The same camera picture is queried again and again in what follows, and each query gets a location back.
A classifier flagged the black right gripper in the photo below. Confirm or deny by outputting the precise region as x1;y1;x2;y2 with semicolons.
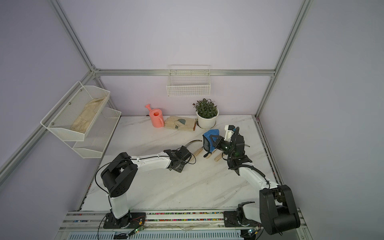
210;135;236;158

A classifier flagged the blue microfibre rag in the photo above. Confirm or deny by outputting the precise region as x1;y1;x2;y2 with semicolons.
203;129;220;155

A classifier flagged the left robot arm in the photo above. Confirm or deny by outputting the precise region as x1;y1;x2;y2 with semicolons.
96;146;194;220

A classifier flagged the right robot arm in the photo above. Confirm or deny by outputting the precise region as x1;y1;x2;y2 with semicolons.
210;127;301;235

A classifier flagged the pink watering can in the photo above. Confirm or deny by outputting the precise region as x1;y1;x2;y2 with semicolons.
145;104;165;128

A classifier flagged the potted green plant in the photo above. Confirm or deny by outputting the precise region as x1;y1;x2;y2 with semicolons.
193;98;219;129

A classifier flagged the lower white mesh shelf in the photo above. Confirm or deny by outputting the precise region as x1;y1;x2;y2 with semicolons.
71;107;121;159

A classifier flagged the white mesh shelf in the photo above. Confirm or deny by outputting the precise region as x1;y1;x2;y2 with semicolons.
71;107;121;159
41;82;110;142

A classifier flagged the beige glove in shelf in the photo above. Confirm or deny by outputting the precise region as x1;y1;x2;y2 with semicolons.
70;97;105;134

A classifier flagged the upper white mesh shelf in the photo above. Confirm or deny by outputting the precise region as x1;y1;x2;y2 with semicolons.
41;82;110;142

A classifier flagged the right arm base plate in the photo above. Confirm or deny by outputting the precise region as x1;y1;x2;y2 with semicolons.
223;211;262;228

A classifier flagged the white wire wall basket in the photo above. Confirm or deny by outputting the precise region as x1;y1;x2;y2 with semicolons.
166;65;211;97

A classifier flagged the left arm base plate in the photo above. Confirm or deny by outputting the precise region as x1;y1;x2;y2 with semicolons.
103;212;146;229

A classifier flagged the aluminium front rail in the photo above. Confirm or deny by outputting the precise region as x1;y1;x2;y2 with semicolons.
58;207;307;233

